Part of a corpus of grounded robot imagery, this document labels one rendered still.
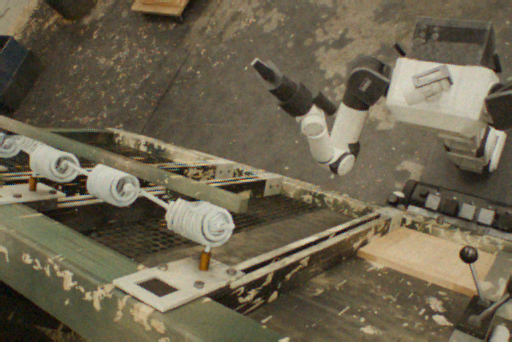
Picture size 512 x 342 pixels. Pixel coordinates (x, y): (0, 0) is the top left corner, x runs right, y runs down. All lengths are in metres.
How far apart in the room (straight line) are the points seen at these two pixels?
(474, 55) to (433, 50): 0.11
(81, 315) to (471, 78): 1.10
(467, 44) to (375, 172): 1.52
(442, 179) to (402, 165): 0.33
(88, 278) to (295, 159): 2.38
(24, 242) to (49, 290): 0.10
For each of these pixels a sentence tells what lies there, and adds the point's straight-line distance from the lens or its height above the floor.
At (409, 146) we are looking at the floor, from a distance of 2.86.
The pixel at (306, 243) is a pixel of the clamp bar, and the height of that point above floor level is 1.48.
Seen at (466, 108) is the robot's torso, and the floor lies 1.33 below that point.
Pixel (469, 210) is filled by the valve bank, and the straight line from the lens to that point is 1.85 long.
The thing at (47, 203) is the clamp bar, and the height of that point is 1.81.
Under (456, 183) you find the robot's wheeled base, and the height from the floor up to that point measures 0.17.
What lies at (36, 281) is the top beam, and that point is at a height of 1.94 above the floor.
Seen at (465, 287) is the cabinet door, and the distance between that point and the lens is 1.27.
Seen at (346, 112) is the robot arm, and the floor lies 1.26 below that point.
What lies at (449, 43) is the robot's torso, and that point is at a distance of 1.42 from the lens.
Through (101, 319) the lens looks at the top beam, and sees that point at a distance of 0.72.
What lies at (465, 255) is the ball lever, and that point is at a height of 1.46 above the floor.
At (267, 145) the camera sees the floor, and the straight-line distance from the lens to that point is 3.12.
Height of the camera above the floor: 2.48
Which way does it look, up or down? 54 degrees down
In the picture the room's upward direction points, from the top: 42 degrees counter-clockwise
